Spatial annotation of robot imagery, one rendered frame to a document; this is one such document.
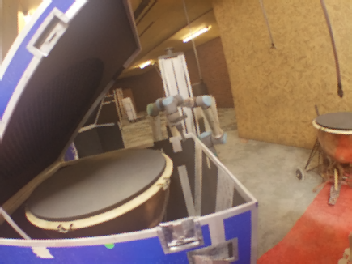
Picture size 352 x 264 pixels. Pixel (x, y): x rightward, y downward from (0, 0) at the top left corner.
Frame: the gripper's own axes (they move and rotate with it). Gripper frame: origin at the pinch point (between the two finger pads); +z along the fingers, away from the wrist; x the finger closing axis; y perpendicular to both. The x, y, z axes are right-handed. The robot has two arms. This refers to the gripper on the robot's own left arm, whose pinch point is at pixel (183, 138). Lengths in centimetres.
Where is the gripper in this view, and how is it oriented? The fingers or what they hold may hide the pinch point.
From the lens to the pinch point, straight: 152.3
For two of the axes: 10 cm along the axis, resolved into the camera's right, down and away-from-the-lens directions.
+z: 3.7, 9.0, 2.3
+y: -9.2, 3.9, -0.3
